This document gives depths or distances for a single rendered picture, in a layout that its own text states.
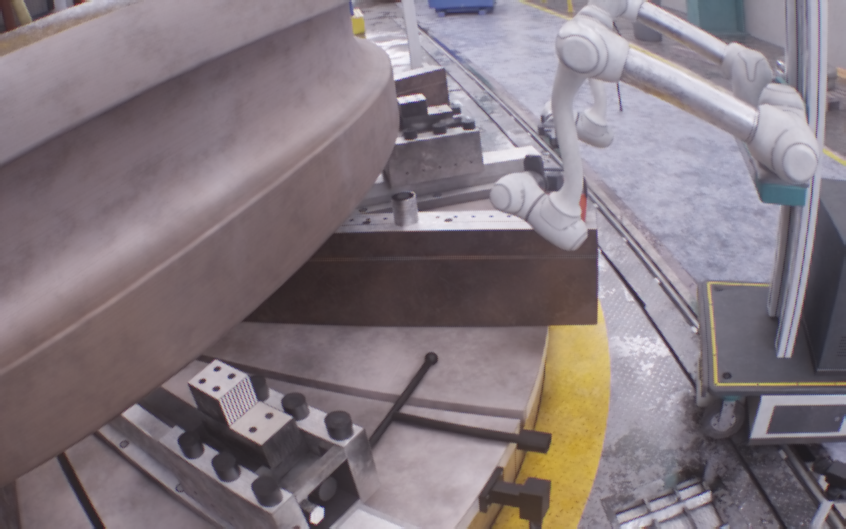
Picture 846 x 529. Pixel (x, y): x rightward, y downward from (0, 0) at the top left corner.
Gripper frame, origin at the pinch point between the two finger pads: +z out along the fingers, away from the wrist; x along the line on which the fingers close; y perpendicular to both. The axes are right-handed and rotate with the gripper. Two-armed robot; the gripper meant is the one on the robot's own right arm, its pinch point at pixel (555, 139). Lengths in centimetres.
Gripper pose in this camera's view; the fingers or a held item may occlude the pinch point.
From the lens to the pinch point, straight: 237.7
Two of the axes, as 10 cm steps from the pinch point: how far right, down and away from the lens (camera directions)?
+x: 9.7, -0.1, -2.3
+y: -1.3, -8.6, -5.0
